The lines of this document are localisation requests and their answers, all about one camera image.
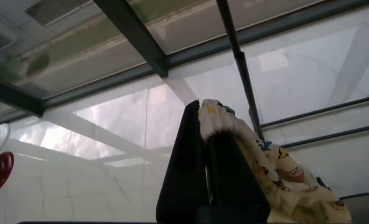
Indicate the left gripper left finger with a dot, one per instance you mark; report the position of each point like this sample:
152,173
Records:
184,180

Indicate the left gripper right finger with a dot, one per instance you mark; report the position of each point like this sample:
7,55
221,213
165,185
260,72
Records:
234,186

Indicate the cream printed garment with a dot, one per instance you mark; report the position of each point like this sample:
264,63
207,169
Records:
296,193

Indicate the black clothes rack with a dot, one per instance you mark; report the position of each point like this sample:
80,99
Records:
243,71

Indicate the window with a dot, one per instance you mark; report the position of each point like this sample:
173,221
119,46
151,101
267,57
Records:
134,31

